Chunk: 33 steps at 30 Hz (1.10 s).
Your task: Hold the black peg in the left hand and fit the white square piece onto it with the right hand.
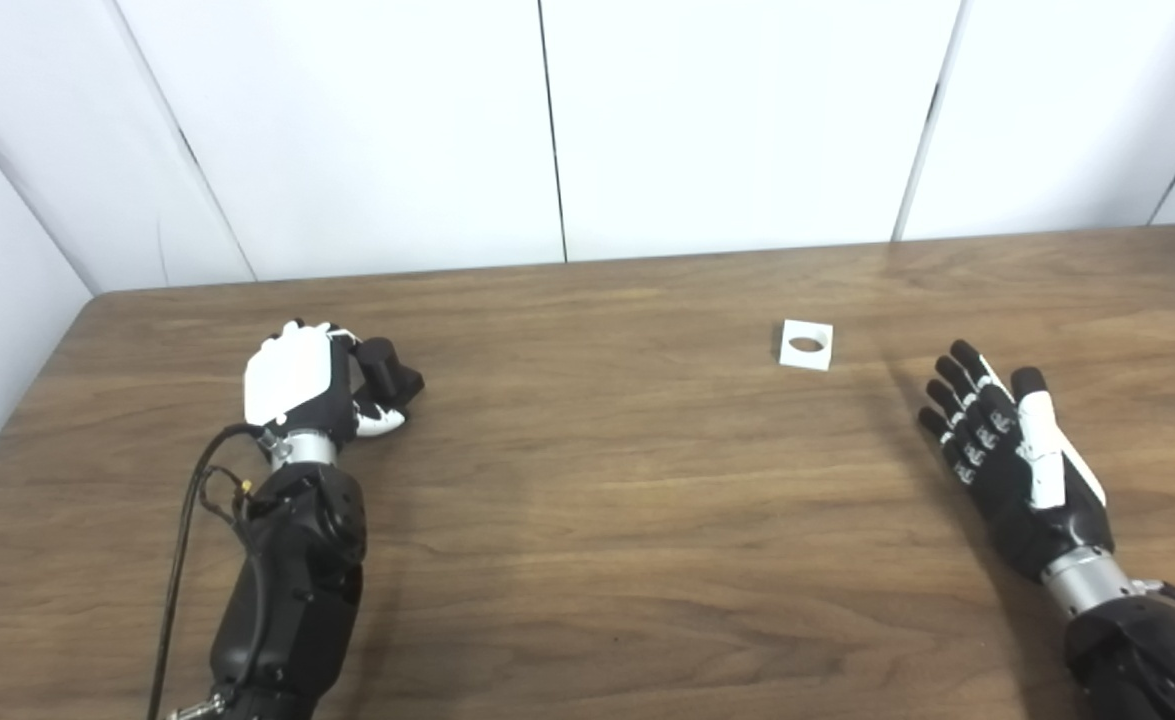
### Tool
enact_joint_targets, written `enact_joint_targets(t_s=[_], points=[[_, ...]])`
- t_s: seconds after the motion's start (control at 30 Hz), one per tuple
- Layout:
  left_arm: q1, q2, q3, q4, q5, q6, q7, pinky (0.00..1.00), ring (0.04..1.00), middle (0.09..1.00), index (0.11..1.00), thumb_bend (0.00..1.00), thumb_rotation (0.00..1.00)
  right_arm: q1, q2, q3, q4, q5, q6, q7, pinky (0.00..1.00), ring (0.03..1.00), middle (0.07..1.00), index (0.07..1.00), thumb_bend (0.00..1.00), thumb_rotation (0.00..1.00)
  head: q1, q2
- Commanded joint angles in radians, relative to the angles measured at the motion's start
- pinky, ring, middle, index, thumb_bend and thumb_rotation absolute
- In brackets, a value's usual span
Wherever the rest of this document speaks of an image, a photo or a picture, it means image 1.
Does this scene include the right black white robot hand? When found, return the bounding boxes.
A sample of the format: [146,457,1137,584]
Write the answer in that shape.
[917,339,1116,584]

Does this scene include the black peg with square base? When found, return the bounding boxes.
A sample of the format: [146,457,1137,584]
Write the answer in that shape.
[352,337,426,411]

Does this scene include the white square piece with hole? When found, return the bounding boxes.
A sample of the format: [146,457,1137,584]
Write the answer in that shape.
[776,319,835,372]

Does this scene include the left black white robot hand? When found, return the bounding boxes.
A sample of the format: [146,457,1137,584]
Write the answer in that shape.
[243,319,408,446]

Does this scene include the thin wires with yellow connector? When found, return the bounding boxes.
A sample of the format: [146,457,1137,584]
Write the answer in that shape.
[199,465,258,526]

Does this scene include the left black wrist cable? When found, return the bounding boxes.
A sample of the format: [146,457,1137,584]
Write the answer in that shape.
[147,423,268,720]

